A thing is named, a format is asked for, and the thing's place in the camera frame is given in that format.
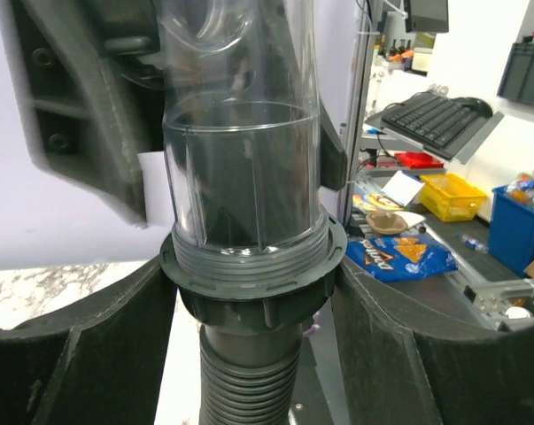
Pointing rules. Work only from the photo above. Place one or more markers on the yellow plastic basket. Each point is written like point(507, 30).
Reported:
point(451, 198)

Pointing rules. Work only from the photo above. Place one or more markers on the blue snack bag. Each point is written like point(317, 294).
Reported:
point(401, 258)

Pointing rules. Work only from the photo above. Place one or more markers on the black computer keyboard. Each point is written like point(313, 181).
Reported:
point(440, 124)

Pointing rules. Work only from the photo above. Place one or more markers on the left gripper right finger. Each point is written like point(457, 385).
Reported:
point(404, 363)

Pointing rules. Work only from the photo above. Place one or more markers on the red tray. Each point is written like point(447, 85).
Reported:
point(418, 160)

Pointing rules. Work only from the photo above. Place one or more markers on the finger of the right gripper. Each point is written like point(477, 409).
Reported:
point(332, 155)
point(90, 90)

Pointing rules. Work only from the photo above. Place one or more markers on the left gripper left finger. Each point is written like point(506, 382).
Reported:
point(99, 360)

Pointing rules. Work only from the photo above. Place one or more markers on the blue plastic bin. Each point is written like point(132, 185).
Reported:
point(511, 232)

